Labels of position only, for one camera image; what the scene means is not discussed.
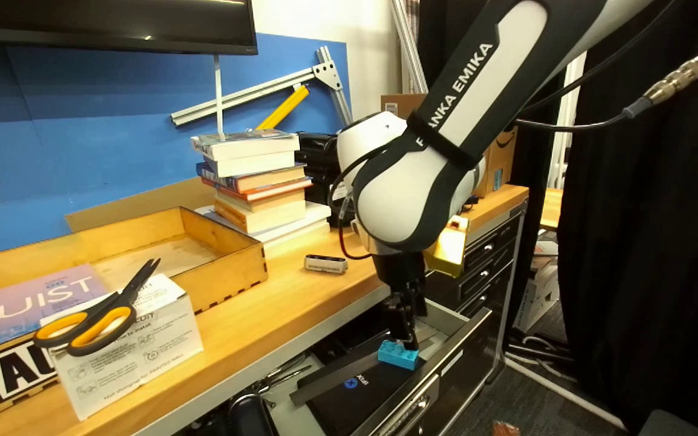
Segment shallow wooden tray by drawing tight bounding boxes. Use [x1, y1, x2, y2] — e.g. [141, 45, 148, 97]
[69, 208, 269, 311]

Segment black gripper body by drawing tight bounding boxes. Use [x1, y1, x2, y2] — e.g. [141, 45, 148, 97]
[373, 252, 425, 315]

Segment black tool drawer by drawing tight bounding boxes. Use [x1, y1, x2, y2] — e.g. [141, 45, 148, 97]
[263, 301, 496, 436]

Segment brown cardboard shipping box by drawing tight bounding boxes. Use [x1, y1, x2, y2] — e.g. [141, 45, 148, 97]
[381, 94, 515, 195]

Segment black equipment box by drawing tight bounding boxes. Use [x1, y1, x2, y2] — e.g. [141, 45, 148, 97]
[295, 134, 339, 203]

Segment black drawer cabinet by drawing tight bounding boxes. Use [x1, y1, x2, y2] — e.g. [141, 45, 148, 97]
[423, 205, 525, 335]

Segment black and white sticker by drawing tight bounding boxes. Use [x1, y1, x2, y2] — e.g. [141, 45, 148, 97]
[0, 341, 56, 403]

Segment black monitor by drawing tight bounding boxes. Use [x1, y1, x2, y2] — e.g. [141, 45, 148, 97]
[0, 0, 257, 55]

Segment yellow bar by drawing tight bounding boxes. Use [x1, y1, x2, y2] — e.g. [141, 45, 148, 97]
[255, 84, 310, 131]

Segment stack of books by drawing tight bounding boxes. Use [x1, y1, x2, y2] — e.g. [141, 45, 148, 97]
[192, 131, 330, 244]

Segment grey metal ruler bar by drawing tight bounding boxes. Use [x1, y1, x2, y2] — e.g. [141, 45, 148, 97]
[290, 338, 381, 406]

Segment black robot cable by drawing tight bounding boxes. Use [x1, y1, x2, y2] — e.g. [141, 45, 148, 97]
[514, 31, 698, 134]

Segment yellow handled black scissors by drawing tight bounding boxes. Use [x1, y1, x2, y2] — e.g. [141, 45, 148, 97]
[33, 260, 156, 355]

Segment white paper box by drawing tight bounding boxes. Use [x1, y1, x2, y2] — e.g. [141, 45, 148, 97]
[40, 274, 204, 418]

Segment blue foam board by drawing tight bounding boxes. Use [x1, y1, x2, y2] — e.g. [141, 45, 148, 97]
[0, 33, 321, 250]

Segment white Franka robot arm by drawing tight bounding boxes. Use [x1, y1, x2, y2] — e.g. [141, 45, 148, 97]
[339, 0, 653, 349]

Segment black flat box with logo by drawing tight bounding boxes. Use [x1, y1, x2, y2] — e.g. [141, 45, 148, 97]
[301, 363, 416, 436]

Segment small silver metal object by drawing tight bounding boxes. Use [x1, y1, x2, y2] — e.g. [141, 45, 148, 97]
[302, 254, 349, 275]

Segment blue toy brick block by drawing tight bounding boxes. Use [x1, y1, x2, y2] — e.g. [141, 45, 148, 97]
[374, 338, 419, 370]

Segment purple UIST sign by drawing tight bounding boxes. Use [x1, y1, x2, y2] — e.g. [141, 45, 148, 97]
[0, 266, 109, 343]

